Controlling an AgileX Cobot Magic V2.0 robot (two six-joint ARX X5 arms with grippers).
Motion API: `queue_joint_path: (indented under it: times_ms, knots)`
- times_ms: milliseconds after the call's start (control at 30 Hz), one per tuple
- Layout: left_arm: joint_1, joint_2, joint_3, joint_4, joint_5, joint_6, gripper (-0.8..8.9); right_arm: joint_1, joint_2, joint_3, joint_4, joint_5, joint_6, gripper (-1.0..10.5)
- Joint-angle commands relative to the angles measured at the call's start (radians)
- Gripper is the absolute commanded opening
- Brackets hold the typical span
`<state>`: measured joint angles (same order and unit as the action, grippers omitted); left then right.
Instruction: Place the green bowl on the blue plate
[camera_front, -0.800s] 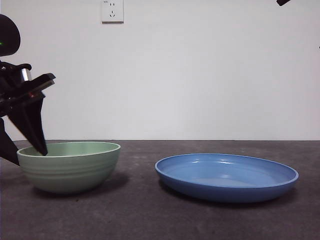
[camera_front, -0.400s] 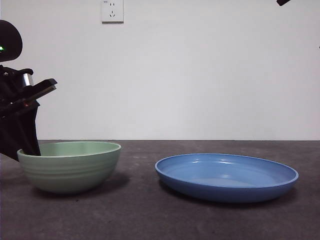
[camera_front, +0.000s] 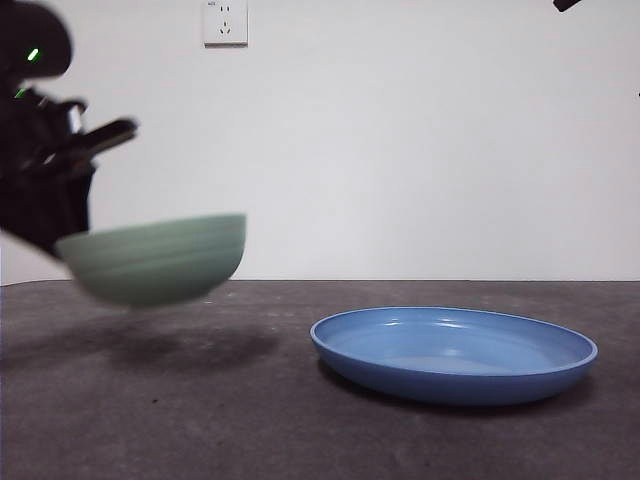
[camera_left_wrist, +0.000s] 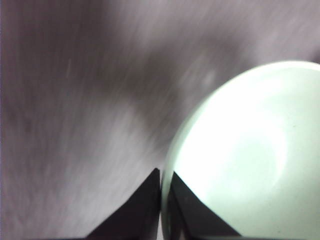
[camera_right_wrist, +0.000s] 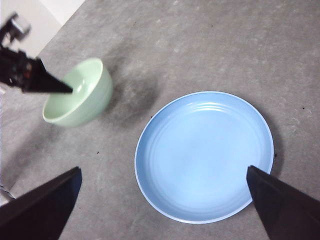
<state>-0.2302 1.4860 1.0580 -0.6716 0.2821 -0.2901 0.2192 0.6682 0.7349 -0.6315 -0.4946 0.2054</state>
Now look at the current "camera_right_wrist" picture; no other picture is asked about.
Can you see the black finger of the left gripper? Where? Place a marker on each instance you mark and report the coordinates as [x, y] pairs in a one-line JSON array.
[[42, 82]]

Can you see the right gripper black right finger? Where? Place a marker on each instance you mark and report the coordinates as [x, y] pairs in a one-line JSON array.
[[287, 212]]

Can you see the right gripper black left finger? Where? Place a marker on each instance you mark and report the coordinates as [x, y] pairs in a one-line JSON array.
[[37, 215]]

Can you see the green bowl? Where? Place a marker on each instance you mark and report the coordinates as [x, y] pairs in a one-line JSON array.
[[82, 111]]

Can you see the blue plate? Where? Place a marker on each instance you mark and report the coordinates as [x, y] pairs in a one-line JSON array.
[[200, 155]]

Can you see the left gripper grey camera box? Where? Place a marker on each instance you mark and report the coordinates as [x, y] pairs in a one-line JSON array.
[[21, 26]]

